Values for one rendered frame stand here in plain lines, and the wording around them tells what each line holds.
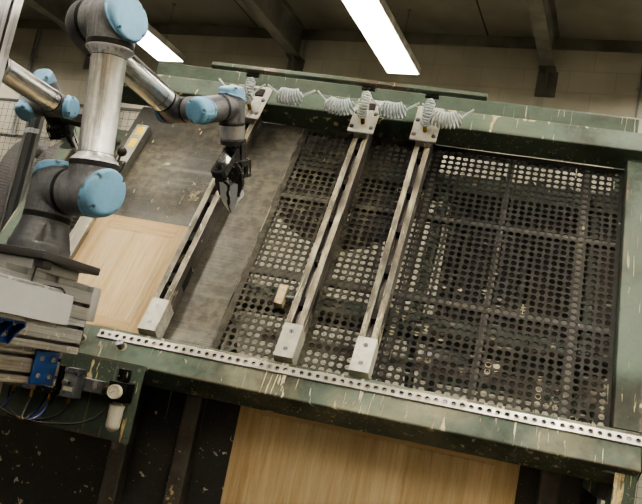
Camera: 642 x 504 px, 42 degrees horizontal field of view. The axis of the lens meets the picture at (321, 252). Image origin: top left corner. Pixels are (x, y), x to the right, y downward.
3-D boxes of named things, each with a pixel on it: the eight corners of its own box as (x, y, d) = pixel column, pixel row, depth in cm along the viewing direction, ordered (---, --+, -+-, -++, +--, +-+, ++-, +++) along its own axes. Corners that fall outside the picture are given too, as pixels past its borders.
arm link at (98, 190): (85, 219, 207) (114, 6, 209) (126, 222, 199) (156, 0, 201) (45, 212, 197) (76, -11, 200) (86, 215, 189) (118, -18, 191)
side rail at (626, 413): (605, 445, 238) (612, 427, 230) (621, 181, 306) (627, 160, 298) (633, 451, 237) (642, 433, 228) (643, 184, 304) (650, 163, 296)
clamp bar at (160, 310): (136, 339, 267) (117, 293, 248) (252, 105, 339) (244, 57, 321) (165, 344, 264) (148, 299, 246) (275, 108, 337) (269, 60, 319)
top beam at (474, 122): (99, 100, 348) (92, 81, 341) (109, 85, 354) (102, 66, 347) (648, 173, 299) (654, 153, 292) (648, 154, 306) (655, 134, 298)
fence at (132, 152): (25, 318, 275) (21, 311, 272) (139, 131, 334) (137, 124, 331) (39, 321, 274) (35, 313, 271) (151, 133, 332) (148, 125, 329)
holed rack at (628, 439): (97, 337, 262) (96, 336, 262) (101, 329, 264) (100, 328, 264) (642, 447, 226) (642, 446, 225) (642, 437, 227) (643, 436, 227)
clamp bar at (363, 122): (269, 366, 257) (259, 321, 238) (359, 118, 329) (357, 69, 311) (300, 372, 254) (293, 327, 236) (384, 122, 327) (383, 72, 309)
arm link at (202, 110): (176, 126, 231) (203, 121, 239) (206, 125, 224) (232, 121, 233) (173, 97, 229) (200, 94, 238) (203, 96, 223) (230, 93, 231)
